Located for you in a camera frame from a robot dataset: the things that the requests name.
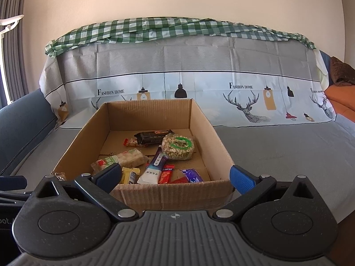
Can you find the brown blanket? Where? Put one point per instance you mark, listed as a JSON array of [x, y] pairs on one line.
[[342, 74]]

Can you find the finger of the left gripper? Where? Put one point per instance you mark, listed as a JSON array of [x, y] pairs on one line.
[[8, 183]]

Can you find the grey curtain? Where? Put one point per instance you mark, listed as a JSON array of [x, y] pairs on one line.
[[13, 78]]

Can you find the round puffed grain snack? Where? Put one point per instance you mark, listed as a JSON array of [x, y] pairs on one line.
[[177, 147]]

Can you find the dark chocolate biscuit pack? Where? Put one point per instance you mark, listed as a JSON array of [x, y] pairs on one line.
[[151, 137]]

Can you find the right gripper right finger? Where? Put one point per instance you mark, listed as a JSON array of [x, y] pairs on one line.
[[251, 189]]

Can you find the blue sofa cushion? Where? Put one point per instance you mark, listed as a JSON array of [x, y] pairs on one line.
[[24, 124]]

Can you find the clear bag of crackers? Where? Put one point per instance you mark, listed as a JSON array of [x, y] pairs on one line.
[[59, 175]]

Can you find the purple chocolate bar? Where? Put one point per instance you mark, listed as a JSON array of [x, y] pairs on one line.
[[192, 176]]

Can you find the red snack bag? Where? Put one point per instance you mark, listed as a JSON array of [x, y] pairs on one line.
[[166, 176]]

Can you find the yellow snack packet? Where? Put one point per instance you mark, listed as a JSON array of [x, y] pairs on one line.
[[129, 175]]

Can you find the purple white tube pack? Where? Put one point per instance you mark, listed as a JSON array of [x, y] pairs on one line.
[[154, 170]]

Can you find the grey printed sofa cover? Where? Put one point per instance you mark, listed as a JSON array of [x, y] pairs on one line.
[[258, 104]]

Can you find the green checkered cloth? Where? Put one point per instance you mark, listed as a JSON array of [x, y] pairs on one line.
[[141, 30]]

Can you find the white puffed snack pack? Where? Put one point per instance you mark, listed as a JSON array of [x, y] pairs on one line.
[[128, 159]]

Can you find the small red packet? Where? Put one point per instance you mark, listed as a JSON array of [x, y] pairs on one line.
[[132, 143]]

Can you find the white floor stand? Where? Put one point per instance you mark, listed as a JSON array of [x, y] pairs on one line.
[[10, 23]]

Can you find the orange cushion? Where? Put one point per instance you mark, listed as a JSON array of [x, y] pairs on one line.
[[343, 100]]

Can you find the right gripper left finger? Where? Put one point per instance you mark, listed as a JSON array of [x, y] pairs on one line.
[[97, 188]]

